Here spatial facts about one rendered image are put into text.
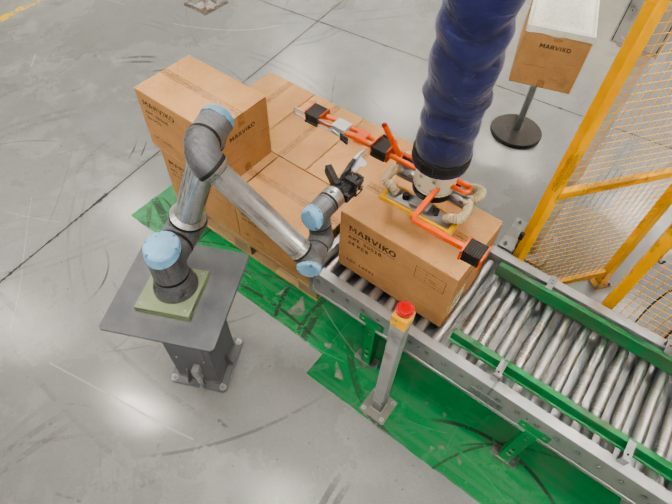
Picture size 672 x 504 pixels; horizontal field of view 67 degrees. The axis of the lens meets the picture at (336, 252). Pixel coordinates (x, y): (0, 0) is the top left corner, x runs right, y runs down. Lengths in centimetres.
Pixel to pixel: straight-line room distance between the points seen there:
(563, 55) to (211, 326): 267
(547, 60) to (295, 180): 179
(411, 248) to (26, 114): 351
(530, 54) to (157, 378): 297
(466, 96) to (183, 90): 172
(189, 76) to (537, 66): 217
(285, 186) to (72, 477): 181
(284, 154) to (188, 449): 170
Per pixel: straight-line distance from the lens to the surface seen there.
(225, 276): 231
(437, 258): 214
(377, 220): 222
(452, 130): 179
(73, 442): 301
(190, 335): 219
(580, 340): 263
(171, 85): 302
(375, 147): 211
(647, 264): 254
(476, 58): 163
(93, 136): 438
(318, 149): 312
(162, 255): 206
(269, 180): 294
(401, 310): 187
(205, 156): 165
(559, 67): 369
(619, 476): 244
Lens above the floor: 265
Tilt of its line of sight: 54 degrees down
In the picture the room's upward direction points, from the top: 3 degrees clockwise
